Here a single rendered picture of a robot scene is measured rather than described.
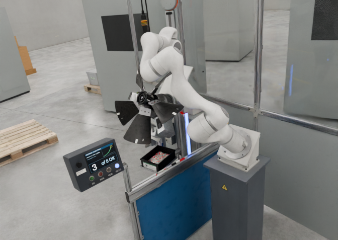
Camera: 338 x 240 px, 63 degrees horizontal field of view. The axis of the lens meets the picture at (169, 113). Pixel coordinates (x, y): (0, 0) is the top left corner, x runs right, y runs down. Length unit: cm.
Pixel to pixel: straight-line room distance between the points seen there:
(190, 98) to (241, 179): 59
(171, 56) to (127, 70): 336
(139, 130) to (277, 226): 148
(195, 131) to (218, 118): 13
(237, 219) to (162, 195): 52
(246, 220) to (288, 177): 75
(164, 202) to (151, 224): 17
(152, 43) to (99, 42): 353
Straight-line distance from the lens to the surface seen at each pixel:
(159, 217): 207
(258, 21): 221
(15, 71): 767
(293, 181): 252
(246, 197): 178
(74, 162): 146
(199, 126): 140
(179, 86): 135
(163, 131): 211
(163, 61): 133
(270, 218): 281
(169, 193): 202
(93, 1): 483
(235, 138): 160
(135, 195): 180
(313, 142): 226
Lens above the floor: 194
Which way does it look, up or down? 23 degrees down
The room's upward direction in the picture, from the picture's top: 6 degrees counter-clockwise
